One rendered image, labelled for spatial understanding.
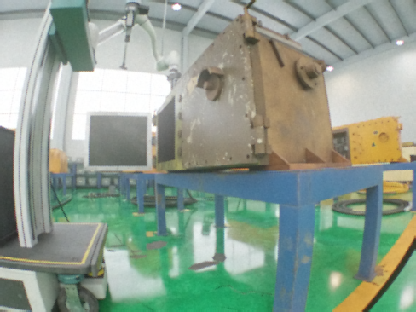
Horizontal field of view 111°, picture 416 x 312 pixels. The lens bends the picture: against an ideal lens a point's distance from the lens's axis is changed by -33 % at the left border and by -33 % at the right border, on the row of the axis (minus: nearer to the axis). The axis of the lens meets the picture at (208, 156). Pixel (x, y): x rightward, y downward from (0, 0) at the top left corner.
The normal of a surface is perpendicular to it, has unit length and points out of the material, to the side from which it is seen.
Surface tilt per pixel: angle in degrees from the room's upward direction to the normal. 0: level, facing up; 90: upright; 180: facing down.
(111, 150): 90
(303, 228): 90
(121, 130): 90
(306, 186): 90
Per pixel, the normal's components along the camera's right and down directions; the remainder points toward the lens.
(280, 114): 0.43, -0.07
